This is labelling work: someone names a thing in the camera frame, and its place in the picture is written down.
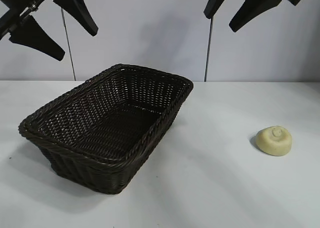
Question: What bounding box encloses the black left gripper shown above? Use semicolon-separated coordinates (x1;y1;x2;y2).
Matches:
0;0;99;62

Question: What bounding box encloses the dark brown woven basket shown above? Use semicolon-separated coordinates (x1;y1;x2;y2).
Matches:
17;63;195;195

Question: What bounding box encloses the pale yellow egg yolk pastry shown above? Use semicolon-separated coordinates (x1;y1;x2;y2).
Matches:
255;125;293;157

